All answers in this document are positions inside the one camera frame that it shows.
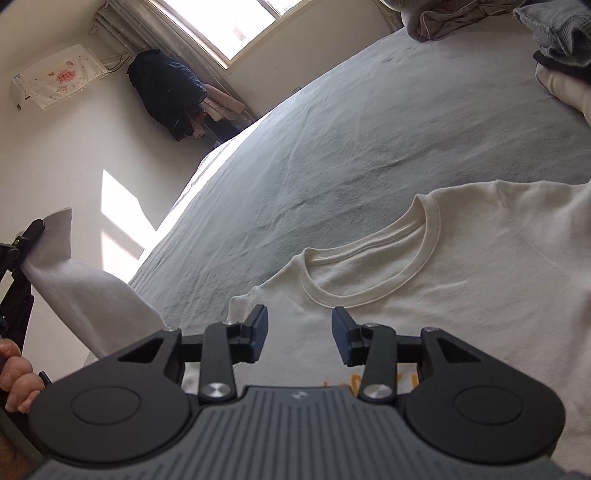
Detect person's left hand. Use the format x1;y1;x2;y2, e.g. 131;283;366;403
0;340;44;412

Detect bed with grey sheet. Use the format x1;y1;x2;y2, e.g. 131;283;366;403
129;23;591;324

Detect folded grey pink quilt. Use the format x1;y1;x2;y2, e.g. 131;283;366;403
399;0;522;42

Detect white printed sweatshirt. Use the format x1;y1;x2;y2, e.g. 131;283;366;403
21;180;591;476

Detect hanging pink clothes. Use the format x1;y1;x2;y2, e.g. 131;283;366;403
191;83;247;137

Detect folded grey garment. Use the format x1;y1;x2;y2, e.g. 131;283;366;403
512;0;591;70

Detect folded black garment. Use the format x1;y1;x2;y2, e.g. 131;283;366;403
533;51;591;84

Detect folded beige garment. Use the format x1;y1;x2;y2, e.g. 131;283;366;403
536;62;591;125

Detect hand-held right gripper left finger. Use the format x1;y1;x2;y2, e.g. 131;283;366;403
115;305;269;402

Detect grey patterned curtain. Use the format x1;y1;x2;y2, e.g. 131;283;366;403
95;0;259;130

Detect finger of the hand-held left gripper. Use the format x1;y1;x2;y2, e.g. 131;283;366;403
0;219;47;278

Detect window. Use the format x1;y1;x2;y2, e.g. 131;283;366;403
152;0;389;63

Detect cloth-covered air conditioner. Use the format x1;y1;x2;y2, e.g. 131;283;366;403
10;44;109;112

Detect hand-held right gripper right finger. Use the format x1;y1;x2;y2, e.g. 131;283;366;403
331;307;467;402

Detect hanging dark jacket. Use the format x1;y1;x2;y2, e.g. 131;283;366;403
127;50;208;141

